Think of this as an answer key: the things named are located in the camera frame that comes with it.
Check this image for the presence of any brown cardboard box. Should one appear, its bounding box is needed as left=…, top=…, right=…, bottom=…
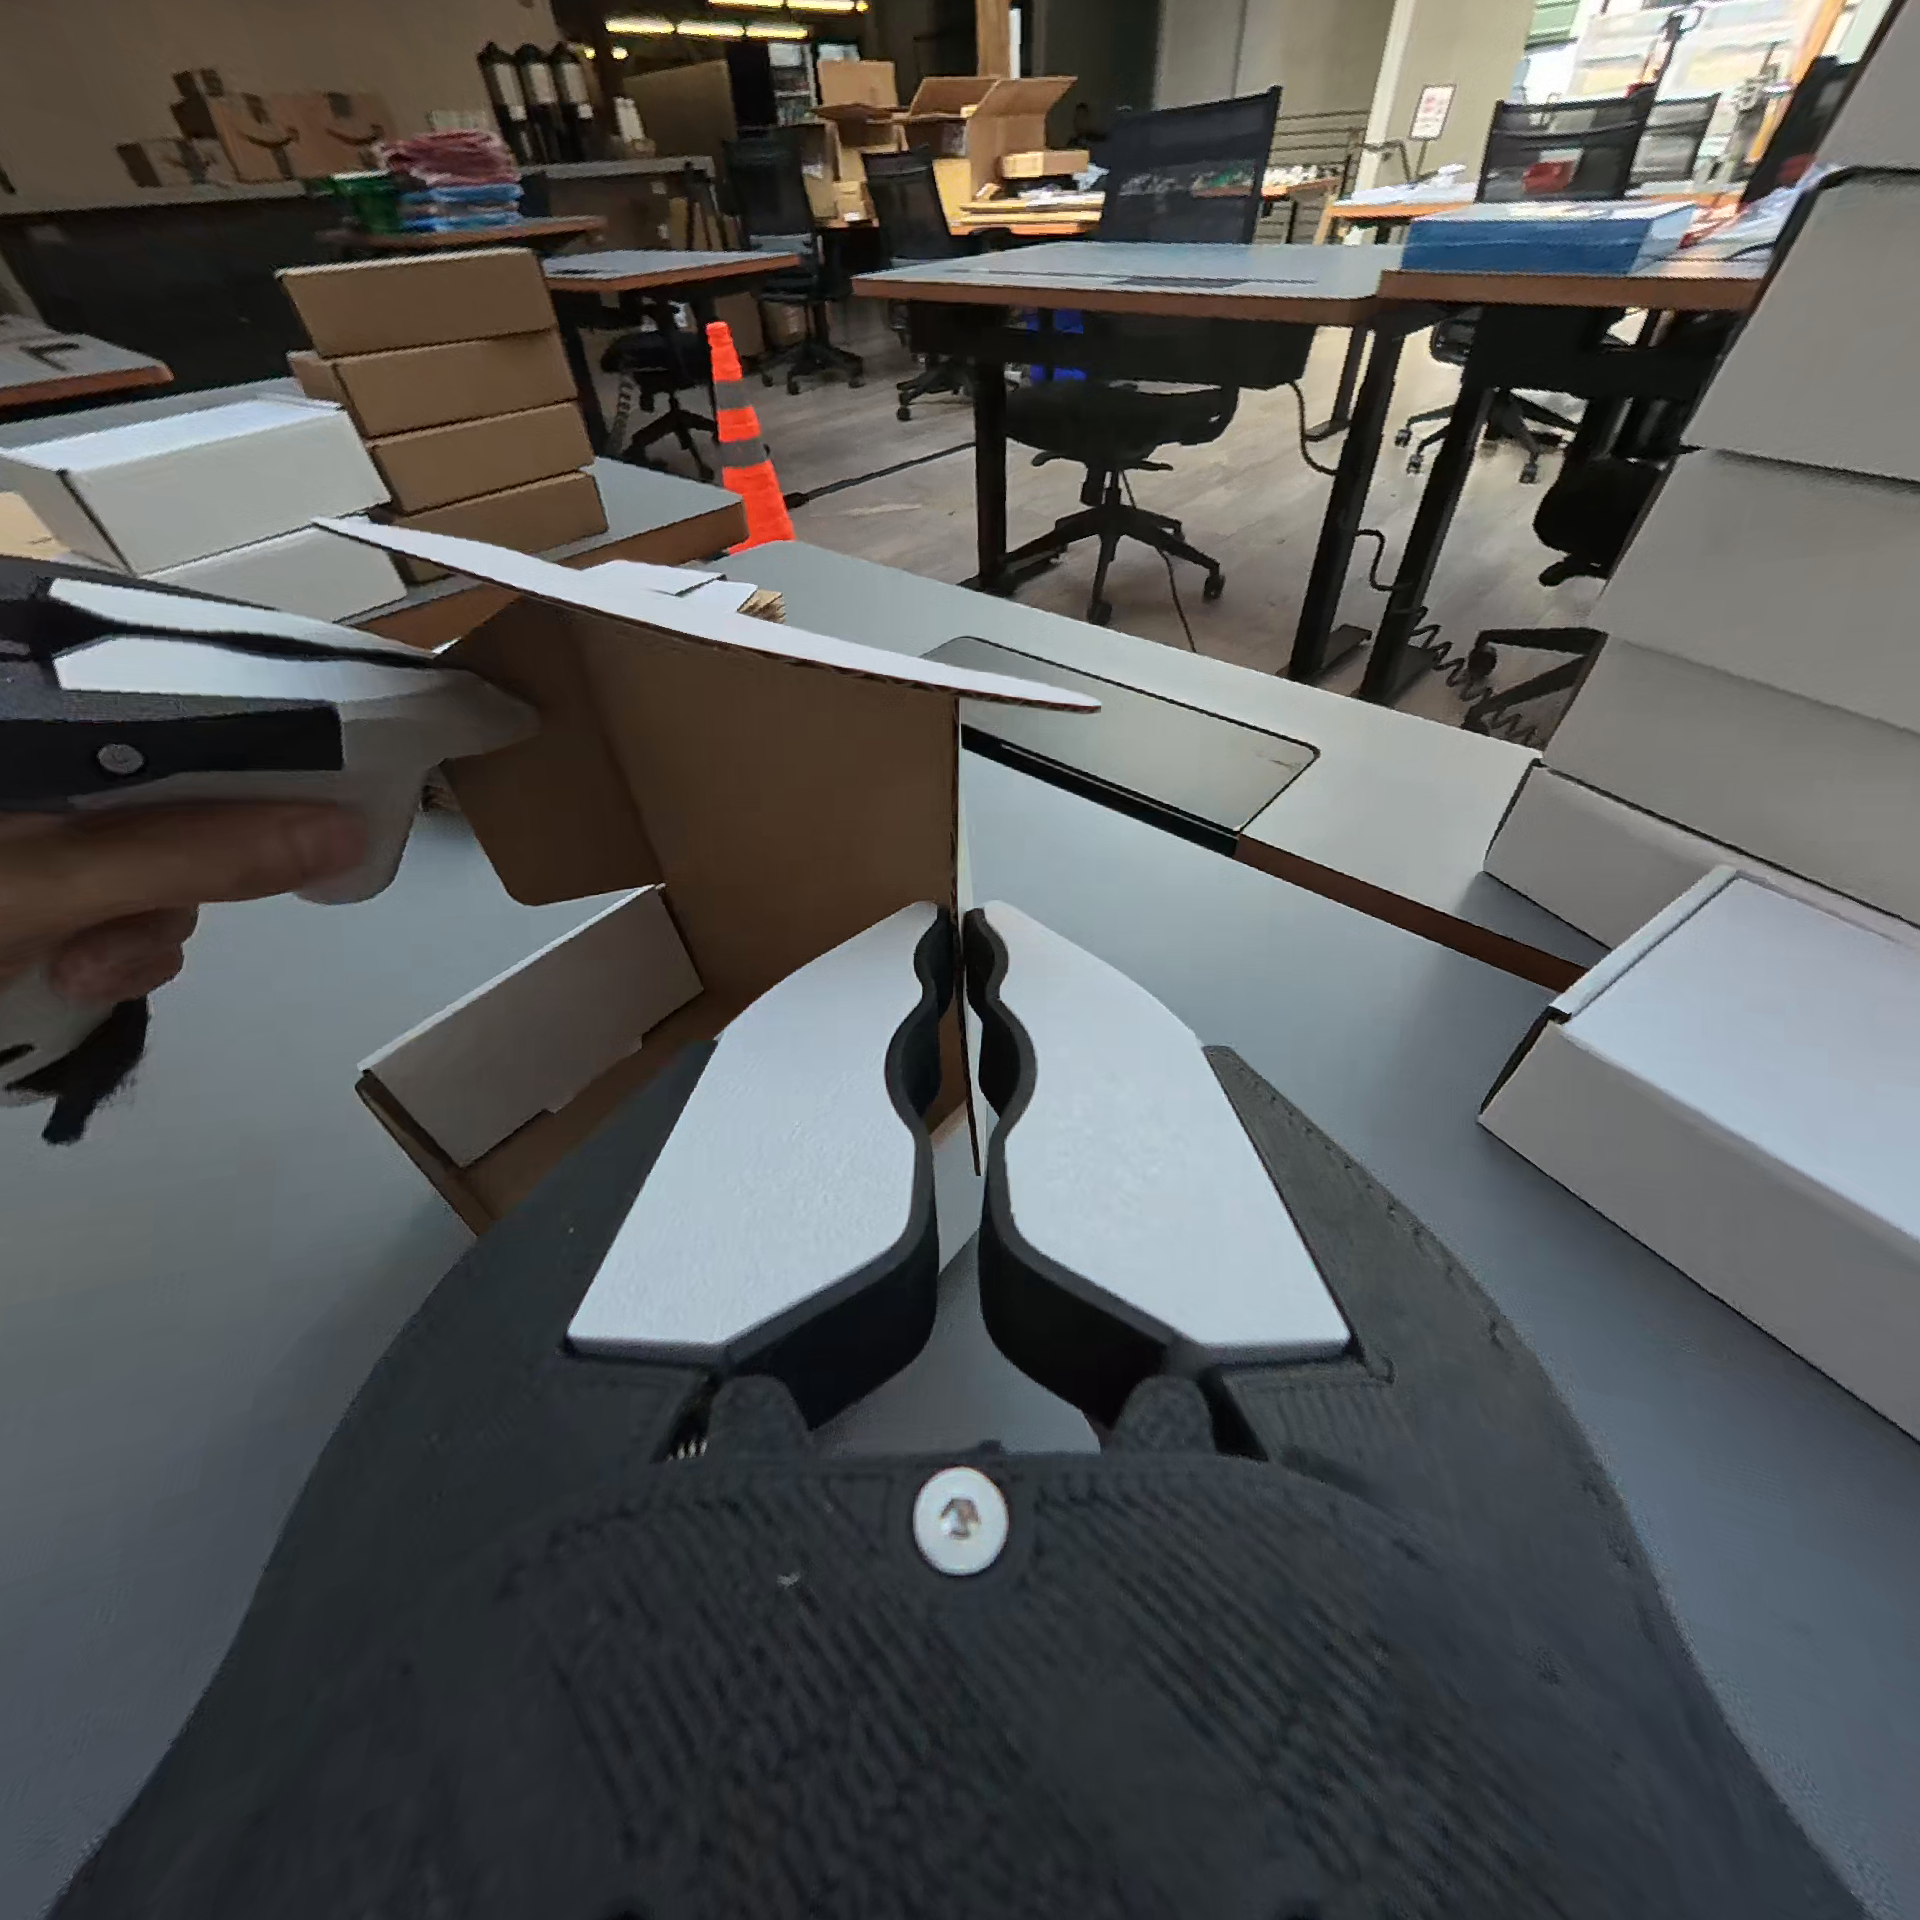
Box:
left=361, top=403, right=598, bottom=513
left=279, top=245, right=561, bottom=359
left=394, top=469, right=611, bottom=586
left=288, top=335, right=579, bottom=439

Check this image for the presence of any flat blue box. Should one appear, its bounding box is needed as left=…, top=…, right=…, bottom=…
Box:
left=1398, top=197, right=1698, bottom=277

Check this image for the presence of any person's left hand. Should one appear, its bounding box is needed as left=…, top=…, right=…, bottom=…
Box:
left=0, top=805, right=367, bottom=1006

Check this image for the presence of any pile of open cardboard boxes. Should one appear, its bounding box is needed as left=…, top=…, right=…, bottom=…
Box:
left=815, top=72, right=1095, bottom=202

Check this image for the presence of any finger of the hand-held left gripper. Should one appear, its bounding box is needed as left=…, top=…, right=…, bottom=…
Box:
left=0, top=556, right=441, bottom=672
left=57, top=637, right=538, bottom=762

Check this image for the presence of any white cardboard box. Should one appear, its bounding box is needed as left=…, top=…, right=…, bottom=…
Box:
left=312, top=517, right=1104, bottom=1235
left=148, top=525, right=415, bottom=626
left=0, top=396, right=392, bottom=579

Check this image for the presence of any stack of coloured cloths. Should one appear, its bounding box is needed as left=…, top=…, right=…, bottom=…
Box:
left=374, top=127, right=522, bottom=237

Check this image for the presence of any black coiled cable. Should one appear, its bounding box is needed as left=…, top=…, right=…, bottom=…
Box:
left=1414, top=590, right=1571, bottom=743

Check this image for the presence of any pile of printed shipping boxes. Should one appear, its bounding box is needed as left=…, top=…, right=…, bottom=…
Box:
left=117, top=65, right=401, bottom=190

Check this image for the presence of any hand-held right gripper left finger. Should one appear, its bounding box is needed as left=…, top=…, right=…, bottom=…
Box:
left=565, top=899, right=964, bottom=1430

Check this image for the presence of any stack of white boxes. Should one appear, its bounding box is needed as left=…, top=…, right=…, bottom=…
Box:
left=1484, top=0, right=1920, bottom=973

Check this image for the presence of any orange traffic cone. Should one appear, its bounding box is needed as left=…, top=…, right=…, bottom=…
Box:
left=705, top=320, right=798, bottom=555

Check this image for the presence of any closed white cardboard box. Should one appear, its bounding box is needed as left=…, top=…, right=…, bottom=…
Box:
left=148, top=525, right=415, bottom=626
left=0, top=396, right=392, bottom=579

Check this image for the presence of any grey desk cable flap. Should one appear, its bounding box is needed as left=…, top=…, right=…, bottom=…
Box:
left=919, top=637, right=1324, bottom=842

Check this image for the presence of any small closed white box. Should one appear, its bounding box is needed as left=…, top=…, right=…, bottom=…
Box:
left=1477, top=865, right=1920, bottom=1420

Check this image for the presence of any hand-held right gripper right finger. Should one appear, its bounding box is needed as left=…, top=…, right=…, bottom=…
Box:
left=964, top=903, right=1355, bottom=1430

